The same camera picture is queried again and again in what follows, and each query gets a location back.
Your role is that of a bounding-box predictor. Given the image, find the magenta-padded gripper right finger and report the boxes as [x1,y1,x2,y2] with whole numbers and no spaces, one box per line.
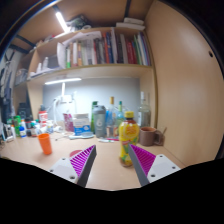
[128,143,182,187]

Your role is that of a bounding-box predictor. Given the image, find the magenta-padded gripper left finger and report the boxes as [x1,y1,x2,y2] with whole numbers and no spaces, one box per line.
[49,144,98,188]

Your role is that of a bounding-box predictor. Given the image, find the yellow drink bottle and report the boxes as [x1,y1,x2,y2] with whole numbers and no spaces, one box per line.
[118,110,141,168]

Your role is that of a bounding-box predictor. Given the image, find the brown ceramic mug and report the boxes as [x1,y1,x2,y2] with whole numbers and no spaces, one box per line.
[138,126,165,147]

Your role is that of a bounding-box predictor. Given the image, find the pale blue hairbrush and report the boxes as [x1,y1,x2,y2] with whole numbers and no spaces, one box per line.
[68,132,95,140]

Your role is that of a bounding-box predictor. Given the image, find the white marker pen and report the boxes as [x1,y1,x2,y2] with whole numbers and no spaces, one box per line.
[97,137,120,143]

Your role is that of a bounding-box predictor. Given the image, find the magenta pouch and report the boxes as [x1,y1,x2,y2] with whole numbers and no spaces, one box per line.
[63,112,75,133]

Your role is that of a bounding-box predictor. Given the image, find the orange plastic cup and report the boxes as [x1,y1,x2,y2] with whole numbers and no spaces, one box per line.
[37,132,53,156]

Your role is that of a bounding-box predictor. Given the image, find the grey shaker bottle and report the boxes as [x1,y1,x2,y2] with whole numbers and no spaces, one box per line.
[92,105,108,139]

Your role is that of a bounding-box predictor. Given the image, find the tall clear glass bottle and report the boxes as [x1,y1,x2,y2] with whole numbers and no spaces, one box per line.
[137,91,152,128]

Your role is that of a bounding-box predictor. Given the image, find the clear bottle with green cap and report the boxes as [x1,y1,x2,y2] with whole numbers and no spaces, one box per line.
[115,100,126,129]

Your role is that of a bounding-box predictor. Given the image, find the green glass bottle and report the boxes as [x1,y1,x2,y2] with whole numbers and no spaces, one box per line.
[90,100,99,134]

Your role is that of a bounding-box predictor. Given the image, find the red and white canister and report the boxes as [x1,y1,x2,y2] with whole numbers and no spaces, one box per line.
[38,105,49,125]

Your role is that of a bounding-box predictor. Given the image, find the white bottle with blue cap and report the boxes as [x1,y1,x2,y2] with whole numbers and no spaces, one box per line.
[18,121,28,138]

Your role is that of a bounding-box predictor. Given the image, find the green jar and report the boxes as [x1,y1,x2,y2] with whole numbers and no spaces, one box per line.
[13,115,22,136]

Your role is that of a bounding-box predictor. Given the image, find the under-shelf light strip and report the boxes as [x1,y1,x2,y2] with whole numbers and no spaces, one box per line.
[44,77,82,86]

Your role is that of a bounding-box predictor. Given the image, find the wooden shelf unit with books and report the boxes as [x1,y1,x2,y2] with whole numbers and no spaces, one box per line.
[11,18,158,129]

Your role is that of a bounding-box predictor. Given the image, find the dark hanging clothes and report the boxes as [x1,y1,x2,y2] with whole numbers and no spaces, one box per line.
[0,49,16,114]

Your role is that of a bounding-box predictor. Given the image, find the ceiling light strip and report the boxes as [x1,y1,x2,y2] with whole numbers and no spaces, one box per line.
[54,11,70,33]

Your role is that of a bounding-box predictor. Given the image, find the white wall power strip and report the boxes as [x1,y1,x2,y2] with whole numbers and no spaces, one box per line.
[58,94,73,104]

